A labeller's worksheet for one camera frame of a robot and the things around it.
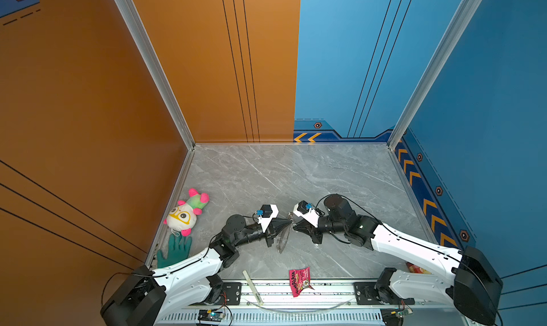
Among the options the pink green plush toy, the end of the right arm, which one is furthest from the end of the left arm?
the pink green plush toy

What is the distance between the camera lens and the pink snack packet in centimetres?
75

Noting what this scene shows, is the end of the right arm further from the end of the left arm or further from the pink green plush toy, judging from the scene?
the pink green plush toy

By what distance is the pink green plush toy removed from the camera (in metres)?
0.86

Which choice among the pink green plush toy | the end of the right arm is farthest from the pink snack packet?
the pink green plush toy

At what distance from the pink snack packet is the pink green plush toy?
1.47 ft

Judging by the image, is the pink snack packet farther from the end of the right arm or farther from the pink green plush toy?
the pink green plush toy
